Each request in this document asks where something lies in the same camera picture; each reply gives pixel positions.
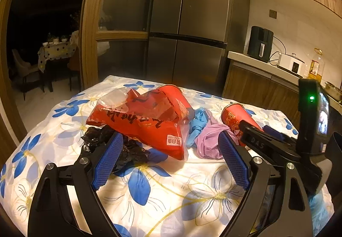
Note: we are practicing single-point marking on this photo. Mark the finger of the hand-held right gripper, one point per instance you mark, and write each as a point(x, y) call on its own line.
point(253, 139)
point(275, 132)

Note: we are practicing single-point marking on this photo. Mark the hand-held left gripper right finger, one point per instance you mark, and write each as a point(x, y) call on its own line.
point(235, 162)

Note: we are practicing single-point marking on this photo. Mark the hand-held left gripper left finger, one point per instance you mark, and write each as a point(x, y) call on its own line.
point(108, 162)

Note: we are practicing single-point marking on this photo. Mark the small black plastic bag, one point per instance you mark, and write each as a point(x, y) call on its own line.
point(133, 150)

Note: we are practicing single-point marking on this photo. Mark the printed red paper cup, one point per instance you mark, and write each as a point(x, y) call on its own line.
point(232, 116)

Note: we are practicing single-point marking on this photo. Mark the purple plastic bag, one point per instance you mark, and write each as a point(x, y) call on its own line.
point(209, 142)

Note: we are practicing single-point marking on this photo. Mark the large red lettered bag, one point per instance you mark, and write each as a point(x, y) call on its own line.
point(149, 124)

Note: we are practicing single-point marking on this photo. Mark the clear plastic bag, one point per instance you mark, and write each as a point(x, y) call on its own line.
point(115, 98)

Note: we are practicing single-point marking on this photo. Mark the plain red paper cup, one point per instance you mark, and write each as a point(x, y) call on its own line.
point(173, 92)

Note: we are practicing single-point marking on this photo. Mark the steel bowl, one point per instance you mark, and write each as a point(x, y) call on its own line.
point(332, 88)

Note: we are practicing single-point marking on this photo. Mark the cooking oil bottle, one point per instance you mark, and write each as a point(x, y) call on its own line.
point(315, 67)

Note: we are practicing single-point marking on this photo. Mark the kitchen counter with wooden cabinets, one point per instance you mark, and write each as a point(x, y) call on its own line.
point(251, 82)

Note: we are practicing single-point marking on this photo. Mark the white electric cooker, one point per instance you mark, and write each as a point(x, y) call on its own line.
point(290, 63)

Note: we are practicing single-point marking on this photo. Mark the blue floral white blanket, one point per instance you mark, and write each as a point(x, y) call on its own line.
point(165, 186)

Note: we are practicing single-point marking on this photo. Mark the black air fryer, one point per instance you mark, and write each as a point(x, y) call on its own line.
point(259, 44)

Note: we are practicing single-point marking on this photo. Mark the polka dot dining table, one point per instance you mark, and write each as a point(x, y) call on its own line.
point(56, 51)

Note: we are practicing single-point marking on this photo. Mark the wooden glass sliding door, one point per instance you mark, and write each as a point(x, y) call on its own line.
point(88, 39)

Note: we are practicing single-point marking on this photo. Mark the dining chair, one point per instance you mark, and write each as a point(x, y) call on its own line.
point(22, 62)

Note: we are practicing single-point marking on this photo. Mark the grey steel refrigerator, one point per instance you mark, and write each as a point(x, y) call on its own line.
point(187, 12)

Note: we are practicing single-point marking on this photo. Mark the brown wall socket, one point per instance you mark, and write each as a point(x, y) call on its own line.
point(272, 14)

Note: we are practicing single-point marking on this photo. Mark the wooden door frame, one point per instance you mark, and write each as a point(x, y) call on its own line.
point(6, 79)

